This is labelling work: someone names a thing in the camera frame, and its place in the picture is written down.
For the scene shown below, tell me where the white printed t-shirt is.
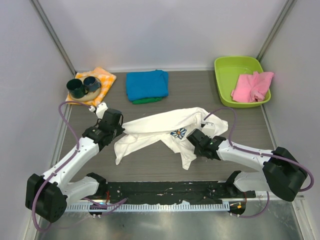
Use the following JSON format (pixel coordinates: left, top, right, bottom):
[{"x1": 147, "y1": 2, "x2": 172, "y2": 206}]
[{"x1": 114, "y1": 107, "x2": 229, "y2": 170}]

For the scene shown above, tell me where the green plastic basin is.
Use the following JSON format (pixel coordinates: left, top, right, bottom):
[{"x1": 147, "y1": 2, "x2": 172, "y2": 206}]
[{"x1": 214, "y1": 56, "x2": 271, "y2": 108}]

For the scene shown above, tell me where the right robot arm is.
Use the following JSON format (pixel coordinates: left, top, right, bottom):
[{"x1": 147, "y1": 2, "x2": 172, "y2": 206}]
[{"x1": 187, "y1": 129, "x2": 311, "y2": 202}]

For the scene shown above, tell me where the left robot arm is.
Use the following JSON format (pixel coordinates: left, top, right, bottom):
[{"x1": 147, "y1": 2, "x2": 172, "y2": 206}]
[{"x1": 25, "y1": 108, "x2": 124, "y2": 223}]

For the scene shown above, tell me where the beige ceramic plate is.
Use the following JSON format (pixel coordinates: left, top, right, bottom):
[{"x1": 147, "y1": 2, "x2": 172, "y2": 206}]
[{"x1": 68, "y1": 76, "x2": 102, "y2": 102}]

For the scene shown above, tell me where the dark blue mug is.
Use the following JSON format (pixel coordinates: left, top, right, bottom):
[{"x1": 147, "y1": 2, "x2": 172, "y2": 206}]
[{"x1": 83, "y1": 76, "x2": 102, "y2": 93}]

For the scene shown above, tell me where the orange checkered cloth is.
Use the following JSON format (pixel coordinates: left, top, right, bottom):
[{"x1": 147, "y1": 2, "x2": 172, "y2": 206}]
[{"x1": 65, "y1": 67, "x2": 117, "y2": 106}]

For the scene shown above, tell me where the folded green t-shirt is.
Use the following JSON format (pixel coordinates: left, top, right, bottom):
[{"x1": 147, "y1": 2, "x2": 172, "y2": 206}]
[{"x1": 132, "y1": 97, "x2": 163, "y2": 105}]

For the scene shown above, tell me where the dark green mug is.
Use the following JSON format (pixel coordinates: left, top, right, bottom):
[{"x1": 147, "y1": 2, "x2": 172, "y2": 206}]
[{"x1": 66, "y1": 78, "x2": 88, "y2": 99}]

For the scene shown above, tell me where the folded blue t-shirt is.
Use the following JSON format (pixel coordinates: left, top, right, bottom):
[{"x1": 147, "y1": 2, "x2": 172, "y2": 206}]
[{"x1": 125, "y1": 70, "x2": 169, "y2": 102}]

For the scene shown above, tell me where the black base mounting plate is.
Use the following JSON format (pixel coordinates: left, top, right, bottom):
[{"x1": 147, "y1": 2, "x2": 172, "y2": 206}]
[{"x1": 104, "y1": 181, "x2": 256, "y2": 205}]

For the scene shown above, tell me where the pink t-shirt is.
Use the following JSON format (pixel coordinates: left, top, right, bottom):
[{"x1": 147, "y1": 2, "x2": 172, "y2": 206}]
[{"x1": 230, "y1": 71, "x2": 275, "y2": 103}]

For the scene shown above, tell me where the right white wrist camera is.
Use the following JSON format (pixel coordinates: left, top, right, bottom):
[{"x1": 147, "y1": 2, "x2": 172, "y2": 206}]
[{"x1": 200, "y1": 120, "x2": 216, "y2": 139}]

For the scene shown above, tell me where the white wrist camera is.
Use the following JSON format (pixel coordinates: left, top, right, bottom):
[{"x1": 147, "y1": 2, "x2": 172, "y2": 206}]
[
  {"x1": 200, "y1": 120, "x2": 216, "y2": 139},
  {"x1": 89, "y1": 101, "x2": 108, "y2": 119}
]

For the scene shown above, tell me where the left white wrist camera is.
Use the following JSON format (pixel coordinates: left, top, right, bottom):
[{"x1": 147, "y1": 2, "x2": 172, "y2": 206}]
[{"x1": 89, "y1": 101, "x2": 108, "y2": 119}]

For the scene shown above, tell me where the white slotted cable duct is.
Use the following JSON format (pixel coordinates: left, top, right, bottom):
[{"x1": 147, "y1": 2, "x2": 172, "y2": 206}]
[{"x1": 65, "y1": 201, "x2": 230, "y2": 213}]

